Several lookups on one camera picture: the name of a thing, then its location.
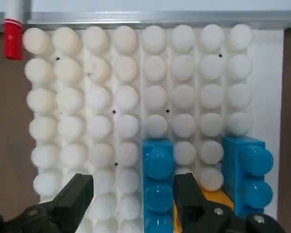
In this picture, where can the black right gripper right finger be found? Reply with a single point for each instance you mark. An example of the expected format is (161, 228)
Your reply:
(194, 208)

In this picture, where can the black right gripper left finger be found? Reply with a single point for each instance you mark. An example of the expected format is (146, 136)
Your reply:
(63, 204)

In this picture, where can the yellow two-stud block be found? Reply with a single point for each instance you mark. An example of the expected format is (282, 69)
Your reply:
(218, 197)

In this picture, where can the blue three-stud block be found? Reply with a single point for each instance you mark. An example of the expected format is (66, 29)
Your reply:
(247, 170)
(157, 170)

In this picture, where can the white studded baseplate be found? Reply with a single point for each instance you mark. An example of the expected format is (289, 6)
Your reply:
(184, 97)

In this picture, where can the red-capped whiteboard pen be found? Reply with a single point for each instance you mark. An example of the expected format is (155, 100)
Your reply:
(13, 41)

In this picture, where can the whiteboard with metal frame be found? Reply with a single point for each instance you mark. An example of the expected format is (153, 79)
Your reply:
(160, 17)

